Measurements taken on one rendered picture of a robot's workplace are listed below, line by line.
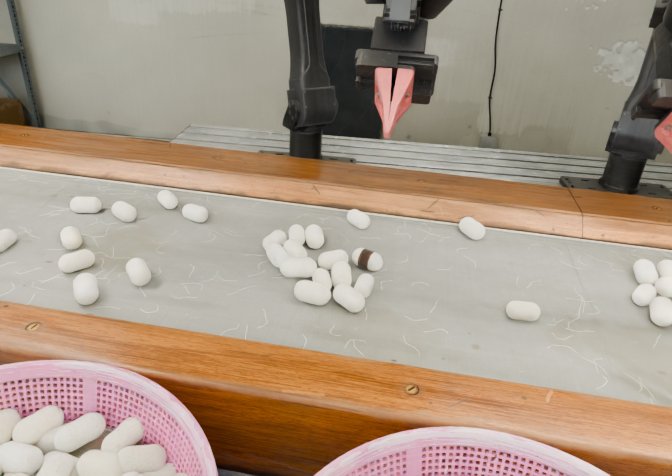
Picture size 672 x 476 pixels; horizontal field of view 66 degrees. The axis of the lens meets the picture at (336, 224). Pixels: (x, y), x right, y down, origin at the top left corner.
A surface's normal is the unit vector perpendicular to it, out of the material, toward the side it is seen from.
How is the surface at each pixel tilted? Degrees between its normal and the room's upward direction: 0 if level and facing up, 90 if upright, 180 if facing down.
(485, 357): 0
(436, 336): 0
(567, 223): 45
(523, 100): 90
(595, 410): 0
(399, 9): 76
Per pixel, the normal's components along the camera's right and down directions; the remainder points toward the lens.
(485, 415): 0.06, -0.88
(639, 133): -0.46, 0.18
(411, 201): -0.07, -0.30
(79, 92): -0.09, 0.47
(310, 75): 0.53, 0.18
